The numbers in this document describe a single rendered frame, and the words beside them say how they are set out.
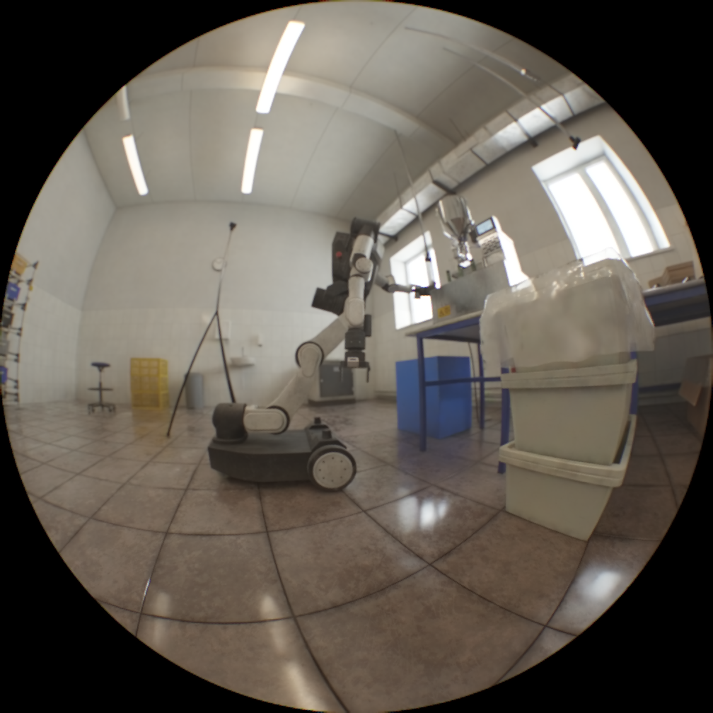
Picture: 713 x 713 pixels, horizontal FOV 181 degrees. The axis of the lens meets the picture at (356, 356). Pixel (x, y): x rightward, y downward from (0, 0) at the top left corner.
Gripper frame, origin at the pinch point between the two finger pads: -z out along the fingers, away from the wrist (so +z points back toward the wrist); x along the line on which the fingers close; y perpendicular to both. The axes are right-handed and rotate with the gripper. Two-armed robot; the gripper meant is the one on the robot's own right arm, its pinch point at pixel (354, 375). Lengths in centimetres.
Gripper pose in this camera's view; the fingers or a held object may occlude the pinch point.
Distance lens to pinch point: 94.0
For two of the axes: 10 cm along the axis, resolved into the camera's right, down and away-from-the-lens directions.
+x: 10.0, 0.3, 0.5
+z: 0.2, -9.9, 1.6
